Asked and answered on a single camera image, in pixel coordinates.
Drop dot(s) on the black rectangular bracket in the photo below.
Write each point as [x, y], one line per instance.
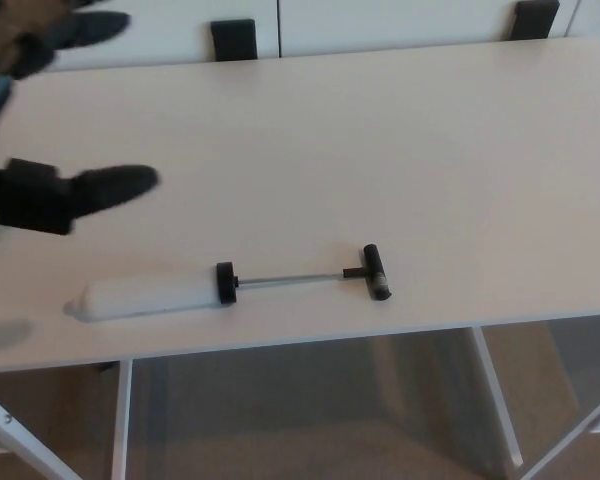
[234, 40]
[535, 20]

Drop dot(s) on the white desk leg frame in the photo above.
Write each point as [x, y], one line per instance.
[121, 425]
[496, 400]

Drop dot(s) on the white cabinet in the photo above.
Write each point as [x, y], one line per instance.
[380, 20]

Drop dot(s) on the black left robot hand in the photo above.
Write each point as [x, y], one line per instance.
[30, 200]

